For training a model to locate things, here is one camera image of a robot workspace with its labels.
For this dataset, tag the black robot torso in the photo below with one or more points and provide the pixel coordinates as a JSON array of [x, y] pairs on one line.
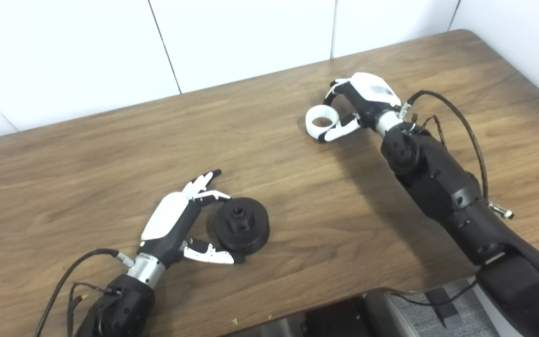
[[335, 323]]

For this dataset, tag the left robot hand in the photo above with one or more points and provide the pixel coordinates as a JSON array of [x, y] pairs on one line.
[[169, 220]]

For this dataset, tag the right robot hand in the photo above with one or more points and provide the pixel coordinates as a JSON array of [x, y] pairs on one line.
[[372, 98]]

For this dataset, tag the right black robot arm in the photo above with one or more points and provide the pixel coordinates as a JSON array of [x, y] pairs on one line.
[[438, 182]]

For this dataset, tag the black floor strip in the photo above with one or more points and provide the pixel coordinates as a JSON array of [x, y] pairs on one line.
[[447, 313]]

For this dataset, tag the round black part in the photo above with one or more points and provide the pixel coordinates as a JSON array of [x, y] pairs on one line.
[[251, 234]]

